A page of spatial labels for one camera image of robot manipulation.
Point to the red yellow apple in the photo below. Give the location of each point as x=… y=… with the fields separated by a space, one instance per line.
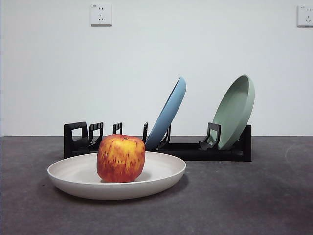
x=120 y=159

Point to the cream yellow round plate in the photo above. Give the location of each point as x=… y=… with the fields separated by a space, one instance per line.
x=73 y=176

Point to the blue round plate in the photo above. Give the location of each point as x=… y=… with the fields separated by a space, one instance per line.
x=168 y=110

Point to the black plate rack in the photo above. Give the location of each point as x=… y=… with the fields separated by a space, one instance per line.
x=195 y=153

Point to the green round plate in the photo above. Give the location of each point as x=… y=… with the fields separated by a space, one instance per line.
x=231 y=115

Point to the white wall socket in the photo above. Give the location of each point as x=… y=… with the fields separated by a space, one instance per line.
x=101 y=15
x=305 y=16

